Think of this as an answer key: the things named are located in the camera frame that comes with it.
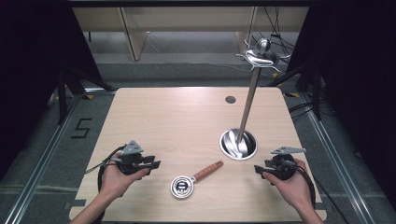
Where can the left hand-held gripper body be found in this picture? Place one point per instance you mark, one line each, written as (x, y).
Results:
(130, 163)

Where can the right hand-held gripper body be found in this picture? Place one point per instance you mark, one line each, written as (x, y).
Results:
(281, 168)

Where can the metal utensil rack with hooks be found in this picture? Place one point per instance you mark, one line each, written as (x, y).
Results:
(247, 109)

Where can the person's left hand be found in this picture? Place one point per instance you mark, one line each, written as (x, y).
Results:
(115, 182)

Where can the person's right hand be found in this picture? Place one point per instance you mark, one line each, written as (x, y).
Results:
(295, 189)

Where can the dark round table grommet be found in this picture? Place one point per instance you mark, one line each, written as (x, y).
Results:
(230, 99)

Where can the black tripod stand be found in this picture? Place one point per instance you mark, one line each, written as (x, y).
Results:
(63, 93)
(314, 90)

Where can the dark curtain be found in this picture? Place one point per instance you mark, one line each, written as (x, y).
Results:
(358, 77)
(34, 77)

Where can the aluminium floor rail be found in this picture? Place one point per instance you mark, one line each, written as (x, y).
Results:
(40, 161)
(336, 161)

